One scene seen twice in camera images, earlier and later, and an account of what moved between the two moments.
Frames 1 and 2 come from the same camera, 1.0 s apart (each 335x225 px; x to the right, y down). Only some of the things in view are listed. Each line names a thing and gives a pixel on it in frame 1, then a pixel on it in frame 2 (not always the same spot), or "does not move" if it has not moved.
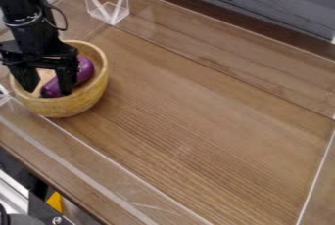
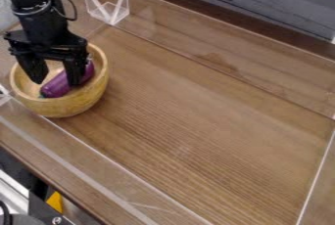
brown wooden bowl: x=84 y=97 does not move
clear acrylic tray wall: x=108 y=190 does not move
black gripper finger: x=27 y=76 → x=35 y=67
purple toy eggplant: x=53 y=91 does not move
